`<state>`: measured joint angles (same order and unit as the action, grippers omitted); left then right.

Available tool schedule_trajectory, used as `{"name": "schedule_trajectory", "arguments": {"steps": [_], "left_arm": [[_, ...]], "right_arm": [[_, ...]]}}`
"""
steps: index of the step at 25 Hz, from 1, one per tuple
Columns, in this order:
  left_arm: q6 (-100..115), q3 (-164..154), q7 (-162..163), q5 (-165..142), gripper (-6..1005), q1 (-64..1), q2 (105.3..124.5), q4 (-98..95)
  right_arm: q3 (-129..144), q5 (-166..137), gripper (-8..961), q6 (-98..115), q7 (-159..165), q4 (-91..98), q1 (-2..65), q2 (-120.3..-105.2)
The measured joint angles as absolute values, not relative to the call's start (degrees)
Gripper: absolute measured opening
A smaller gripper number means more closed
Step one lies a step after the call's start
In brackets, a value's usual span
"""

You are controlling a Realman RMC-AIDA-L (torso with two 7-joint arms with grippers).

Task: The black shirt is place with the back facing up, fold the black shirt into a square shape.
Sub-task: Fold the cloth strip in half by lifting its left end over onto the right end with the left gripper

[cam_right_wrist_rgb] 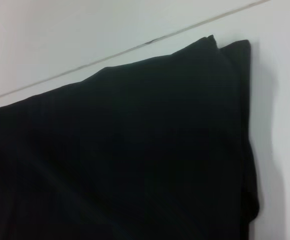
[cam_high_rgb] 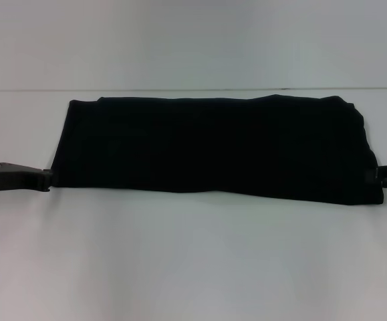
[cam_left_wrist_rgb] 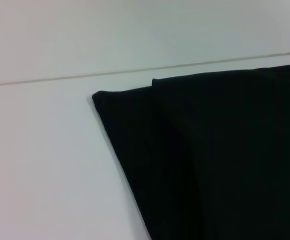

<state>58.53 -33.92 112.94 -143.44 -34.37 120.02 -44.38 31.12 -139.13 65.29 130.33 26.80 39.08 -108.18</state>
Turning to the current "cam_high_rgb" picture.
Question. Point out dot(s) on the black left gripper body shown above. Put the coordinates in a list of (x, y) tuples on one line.
[(12, 177)]

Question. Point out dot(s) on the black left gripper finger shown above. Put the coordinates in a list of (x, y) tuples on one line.
[(47, 173), (39, 184)]

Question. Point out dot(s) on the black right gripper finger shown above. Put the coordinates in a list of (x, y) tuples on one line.
[(371, 175)]

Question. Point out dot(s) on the black shirt with FREE print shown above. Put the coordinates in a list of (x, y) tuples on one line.
[(213, 150)]

